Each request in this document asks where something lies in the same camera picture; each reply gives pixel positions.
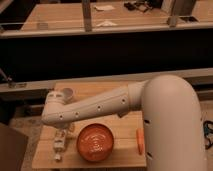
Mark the white plastic bottle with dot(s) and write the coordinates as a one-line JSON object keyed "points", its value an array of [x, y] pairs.
{"points": [[59, 144]]}

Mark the grey metal post right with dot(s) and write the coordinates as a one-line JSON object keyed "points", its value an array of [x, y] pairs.
{"points": [[178, 10]]}

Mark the black tools pile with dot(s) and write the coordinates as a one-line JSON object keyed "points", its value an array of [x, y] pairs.
{"points": [[143, 6]]}

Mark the orange carrot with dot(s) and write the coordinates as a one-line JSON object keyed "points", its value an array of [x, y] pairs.
{"points": [[140, 140]]}

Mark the black rectangular eraser block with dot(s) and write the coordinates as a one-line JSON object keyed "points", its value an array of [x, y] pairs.
{"points": [[122, 114]]}

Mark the white crumpled paper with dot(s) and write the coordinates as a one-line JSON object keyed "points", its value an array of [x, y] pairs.
{"points": [[106, 23]]}

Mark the white paper cup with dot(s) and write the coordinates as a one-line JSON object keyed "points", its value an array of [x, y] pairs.
{"points": [[68, 94]]}

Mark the wooden back bench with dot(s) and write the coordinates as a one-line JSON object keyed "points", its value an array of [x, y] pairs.
{"points": [[43, 18]]}

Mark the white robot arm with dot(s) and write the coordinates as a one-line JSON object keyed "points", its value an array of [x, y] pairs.
{"points": [[172, 119]]}

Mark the clear plastic cup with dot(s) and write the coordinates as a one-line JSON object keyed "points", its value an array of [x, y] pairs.
{"points": [[42, 25]]}

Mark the grey metal post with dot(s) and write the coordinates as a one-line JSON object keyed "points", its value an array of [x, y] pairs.
{"points": [[87, 15], [178, 10]]}

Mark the white paper sheet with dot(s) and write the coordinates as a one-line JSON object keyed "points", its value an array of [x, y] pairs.
{"points": [[103, 7]]}

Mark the metal clamp bracket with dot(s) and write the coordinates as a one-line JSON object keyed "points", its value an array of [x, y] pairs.
{"points": [[10, 82]]}

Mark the orange ceramic bowl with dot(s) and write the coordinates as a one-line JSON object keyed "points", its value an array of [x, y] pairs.
{"points": [[95, 142]]}

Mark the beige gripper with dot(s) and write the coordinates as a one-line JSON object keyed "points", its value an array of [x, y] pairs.
{"points": [[65, 128]]}

